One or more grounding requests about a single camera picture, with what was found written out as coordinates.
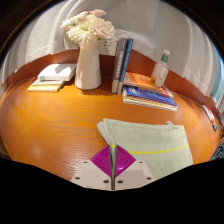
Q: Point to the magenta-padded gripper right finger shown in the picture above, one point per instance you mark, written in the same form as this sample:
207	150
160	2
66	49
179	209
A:
136	174

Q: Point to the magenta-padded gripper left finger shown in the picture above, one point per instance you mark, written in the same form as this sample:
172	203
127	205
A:
88	175

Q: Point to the grey-green towel with yellow stripe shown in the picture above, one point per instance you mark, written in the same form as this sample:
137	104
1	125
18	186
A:
156	140

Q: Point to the blue flat book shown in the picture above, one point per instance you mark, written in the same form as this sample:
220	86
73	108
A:
148	97

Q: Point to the small black device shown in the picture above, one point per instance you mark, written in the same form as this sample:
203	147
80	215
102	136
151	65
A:
215	127

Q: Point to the red and white booklet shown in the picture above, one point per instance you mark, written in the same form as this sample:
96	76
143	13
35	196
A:
208	114

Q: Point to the yellow book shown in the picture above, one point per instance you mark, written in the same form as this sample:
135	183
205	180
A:
45	86

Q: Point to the white ceramic vase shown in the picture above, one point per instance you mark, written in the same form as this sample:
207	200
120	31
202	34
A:
87	70

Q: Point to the clear plastic bottle green cap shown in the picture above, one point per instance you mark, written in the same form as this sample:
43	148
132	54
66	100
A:
161	71

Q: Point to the white book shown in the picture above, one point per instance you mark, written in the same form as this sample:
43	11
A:
56	71

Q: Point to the blue upright book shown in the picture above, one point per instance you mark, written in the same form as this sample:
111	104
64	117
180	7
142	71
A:
126	58

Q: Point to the white and pink flower bouquet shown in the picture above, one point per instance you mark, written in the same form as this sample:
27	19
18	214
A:
88	26

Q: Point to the white curtain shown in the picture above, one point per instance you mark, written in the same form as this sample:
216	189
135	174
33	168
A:
160	26

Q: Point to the white wall socket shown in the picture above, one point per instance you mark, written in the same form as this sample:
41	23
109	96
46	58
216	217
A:
108	47

